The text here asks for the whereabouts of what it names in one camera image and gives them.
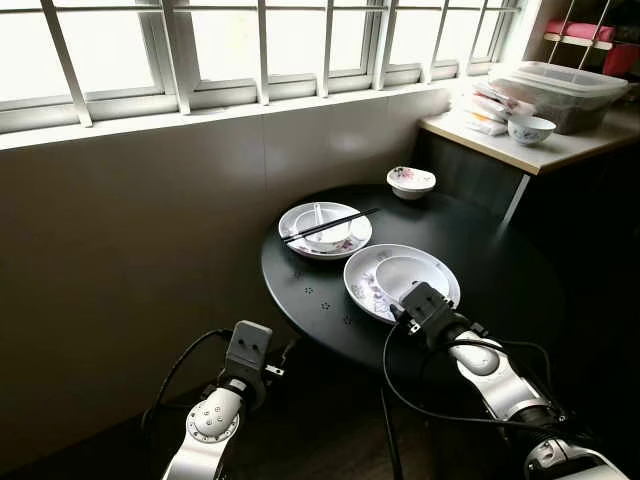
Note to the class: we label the white bowl holding spoon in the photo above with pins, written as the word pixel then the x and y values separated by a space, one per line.
pixel 335 238

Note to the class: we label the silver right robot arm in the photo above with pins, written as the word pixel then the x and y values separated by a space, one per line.
pixel 500 385

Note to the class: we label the plain white bowl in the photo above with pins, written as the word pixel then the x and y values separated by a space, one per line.
pixel 410 272

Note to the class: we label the white barred window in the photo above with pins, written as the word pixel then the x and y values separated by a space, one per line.
pixel 230 50

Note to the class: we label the clear lidded plastic container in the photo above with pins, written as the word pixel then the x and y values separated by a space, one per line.
pixel 570 95

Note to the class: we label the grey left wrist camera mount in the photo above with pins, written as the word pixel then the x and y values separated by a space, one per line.
pixel 248 350

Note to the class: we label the stack of white packets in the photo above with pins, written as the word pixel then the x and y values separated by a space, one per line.
pixel 485 108

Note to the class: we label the white blue patterned bowl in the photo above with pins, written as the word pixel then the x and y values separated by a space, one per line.
pixel 531 130

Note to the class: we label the pink red cushion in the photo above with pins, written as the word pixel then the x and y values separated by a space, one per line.
pixel 580 30

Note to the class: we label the white ceramic spoon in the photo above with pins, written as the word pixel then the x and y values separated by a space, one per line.
pixel 320 216

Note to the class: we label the medium white floral plate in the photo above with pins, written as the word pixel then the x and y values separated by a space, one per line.
pixel 358 240

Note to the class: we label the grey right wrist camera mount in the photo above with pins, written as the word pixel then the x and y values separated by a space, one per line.
pixel 428 312

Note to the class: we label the large white floral plate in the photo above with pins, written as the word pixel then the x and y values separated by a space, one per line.
pixel 362 285

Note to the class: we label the metal storage rack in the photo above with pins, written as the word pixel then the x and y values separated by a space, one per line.
pixel 575 40

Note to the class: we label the small floral white bowl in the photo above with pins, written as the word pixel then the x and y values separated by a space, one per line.
pixel 411 182

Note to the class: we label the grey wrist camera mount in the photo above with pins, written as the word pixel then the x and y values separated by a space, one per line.
pixel 248 350
pixel 428 312

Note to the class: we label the beige top side counter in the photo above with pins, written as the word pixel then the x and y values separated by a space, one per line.
pixel 580 145

